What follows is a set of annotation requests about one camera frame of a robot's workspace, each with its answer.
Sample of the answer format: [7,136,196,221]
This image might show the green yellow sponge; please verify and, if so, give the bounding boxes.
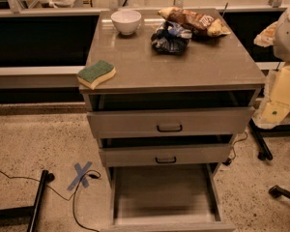
[76,60,116,90]

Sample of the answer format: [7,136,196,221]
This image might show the white bowl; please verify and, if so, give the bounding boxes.
[111,10,141,35]

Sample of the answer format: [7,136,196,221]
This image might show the black stand leg right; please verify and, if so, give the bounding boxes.
[249,120,290,160]

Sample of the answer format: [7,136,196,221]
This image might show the grey drawer cabinet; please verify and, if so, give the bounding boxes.
[78,8,266,232]

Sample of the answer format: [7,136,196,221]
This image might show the middle grey drawer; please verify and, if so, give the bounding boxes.
[100,144,231,167]

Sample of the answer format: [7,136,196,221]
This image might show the black stand leg left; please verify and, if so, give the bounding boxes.
[0,170,55,232]

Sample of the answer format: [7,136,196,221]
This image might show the blue tape cross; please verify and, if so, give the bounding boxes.
[68,161,92,191]

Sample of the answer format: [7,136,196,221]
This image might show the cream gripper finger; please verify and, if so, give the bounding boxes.
[253,21,277,47]
[260,63,290,124]

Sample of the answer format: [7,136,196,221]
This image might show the black floor cable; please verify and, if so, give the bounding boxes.
[0,162,102,232]

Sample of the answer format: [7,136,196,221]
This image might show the brown yellow chip bag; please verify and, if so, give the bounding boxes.
[159,7,231,38]

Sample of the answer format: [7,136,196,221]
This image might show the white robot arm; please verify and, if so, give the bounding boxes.
[253,5,290,129]

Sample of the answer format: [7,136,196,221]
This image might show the blue crumpled chip bag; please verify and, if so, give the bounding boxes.
[151,21,192,54]

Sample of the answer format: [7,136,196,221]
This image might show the cable behind cabinet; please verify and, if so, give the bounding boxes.
[222,130,249,166]

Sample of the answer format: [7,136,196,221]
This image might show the top grey drawer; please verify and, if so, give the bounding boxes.
[87,107,254,138]

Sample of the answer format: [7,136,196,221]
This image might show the bottom grey drawer open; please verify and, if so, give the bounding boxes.
[101,164,235,232]

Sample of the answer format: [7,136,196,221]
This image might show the black caster leg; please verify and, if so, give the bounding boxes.
[269,185,290,199]

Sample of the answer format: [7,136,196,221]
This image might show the black stand leg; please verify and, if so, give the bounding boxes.
[0,170,55,232]
[249,120,290,160]

